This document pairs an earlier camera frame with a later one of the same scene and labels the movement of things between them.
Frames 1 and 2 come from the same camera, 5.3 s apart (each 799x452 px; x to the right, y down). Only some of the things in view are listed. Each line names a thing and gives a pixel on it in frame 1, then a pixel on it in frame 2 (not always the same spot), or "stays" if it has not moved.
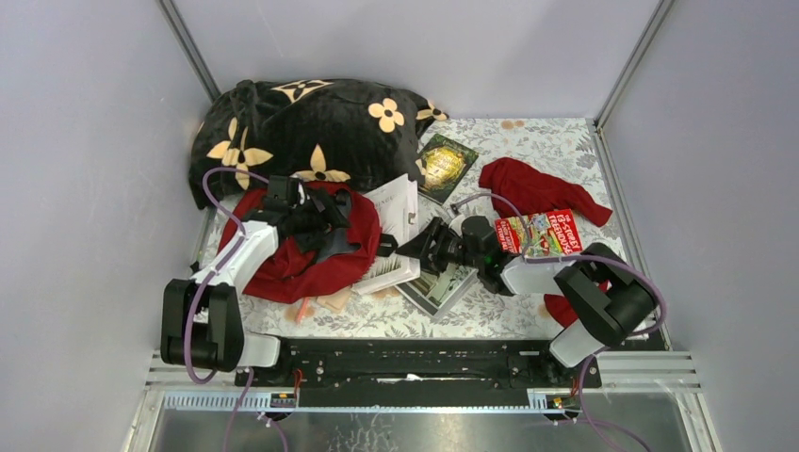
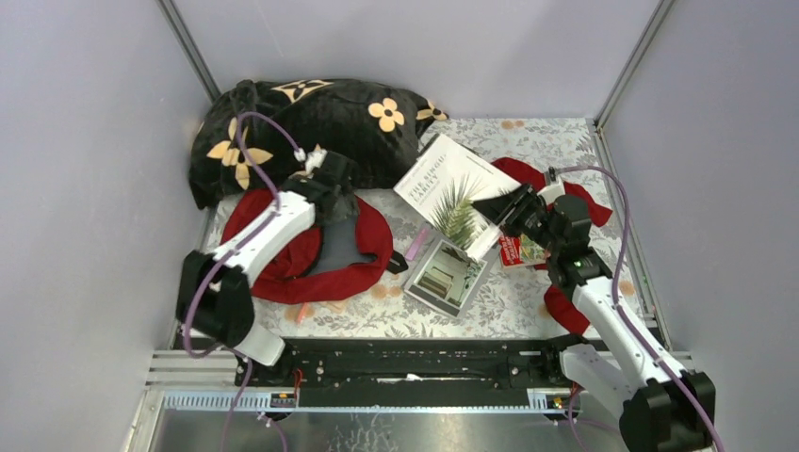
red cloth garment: x=536 y=196 stays
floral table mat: x=470 y=249 stays
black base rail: x=416 y=373 stays
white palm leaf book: x=397 y=203 to x=443 y=181
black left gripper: x=326 y=218 to x=340 y=203
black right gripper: x=418 y=248 to x=498 y=208
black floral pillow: x=339 y=132 stays
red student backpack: x=317 y=256 stays
